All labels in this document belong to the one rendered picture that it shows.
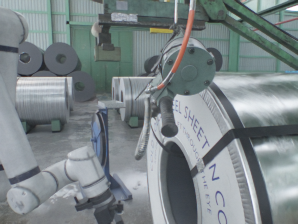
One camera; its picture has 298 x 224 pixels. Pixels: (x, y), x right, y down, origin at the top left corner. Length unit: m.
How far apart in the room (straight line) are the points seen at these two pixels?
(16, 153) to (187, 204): 1.03
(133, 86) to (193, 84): 5.26
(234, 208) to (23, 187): 0.60
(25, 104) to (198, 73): 5.42
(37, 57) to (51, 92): 6.53
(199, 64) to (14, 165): 0.59
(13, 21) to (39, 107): 4.95
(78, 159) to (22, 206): 0.20
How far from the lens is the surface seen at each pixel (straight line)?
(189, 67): 0.63
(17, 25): 0.96
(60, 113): 5.84
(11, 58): 0.95
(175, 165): 1.43
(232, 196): 0.74
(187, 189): 1.49
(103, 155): 2.42
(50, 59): 12.12
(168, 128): 0.54
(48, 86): 5.89
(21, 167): 0.76
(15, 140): 0.76
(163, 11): 1.69
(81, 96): 12.01
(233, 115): 0.73
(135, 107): 5.86
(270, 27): 1.99
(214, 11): 1.81
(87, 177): 0.80
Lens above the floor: 1.33
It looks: 9 degrees down
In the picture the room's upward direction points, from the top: straight up
